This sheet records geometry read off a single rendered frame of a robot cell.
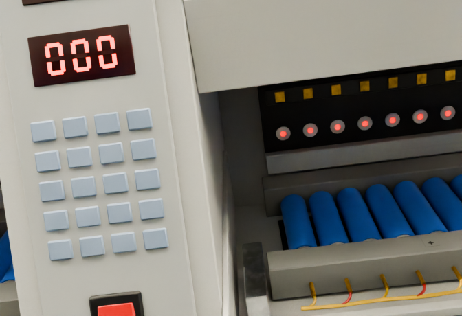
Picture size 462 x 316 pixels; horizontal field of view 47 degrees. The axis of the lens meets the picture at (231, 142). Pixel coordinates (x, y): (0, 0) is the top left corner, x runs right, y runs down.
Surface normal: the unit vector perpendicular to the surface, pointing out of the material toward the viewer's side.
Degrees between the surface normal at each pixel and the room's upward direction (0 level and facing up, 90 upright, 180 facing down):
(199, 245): 90
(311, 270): 111
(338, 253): 21
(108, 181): 90
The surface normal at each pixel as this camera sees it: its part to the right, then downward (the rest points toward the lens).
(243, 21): 0.01, 0.41
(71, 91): -0.04, 0.06
